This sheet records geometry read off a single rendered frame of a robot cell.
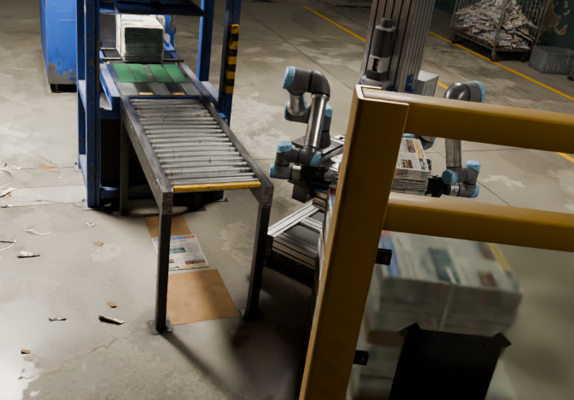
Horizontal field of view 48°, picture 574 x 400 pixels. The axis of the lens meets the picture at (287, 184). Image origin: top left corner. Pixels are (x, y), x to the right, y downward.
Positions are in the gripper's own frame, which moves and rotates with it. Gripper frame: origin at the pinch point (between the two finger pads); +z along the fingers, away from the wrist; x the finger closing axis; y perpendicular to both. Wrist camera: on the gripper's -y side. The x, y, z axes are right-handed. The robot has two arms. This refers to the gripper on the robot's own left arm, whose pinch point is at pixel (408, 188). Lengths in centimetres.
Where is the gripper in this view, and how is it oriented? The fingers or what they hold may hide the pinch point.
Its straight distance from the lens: 330.8
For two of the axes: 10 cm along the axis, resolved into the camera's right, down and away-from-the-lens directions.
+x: 0.5, 2.5, -9.7
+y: 1.1, -9.6, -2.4
